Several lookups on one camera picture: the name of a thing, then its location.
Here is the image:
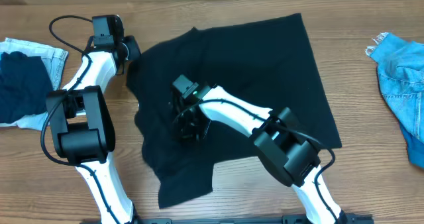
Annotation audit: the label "black t-shirt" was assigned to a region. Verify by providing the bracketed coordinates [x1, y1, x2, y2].
[127, 14, 342, 208]

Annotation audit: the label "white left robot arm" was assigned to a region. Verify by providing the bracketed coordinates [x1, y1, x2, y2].
[44, 36, 141, 223]

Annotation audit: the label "folded navy garment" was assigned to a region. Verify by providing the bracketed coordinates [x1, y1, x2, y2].
[1, 51, 53, 123]

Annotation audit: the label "blue denim jeans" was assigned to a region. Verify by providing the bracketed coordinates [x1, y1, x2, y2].
[365, 32, 423, 168]

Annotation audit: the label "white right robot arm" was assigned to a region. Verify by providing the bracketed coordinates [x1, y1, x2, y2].
[171, 83, 346, 223]

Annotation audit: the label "folded light denim garment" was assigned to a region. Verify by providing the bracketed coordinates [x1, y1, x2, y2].
[1, 38, 69, 131]

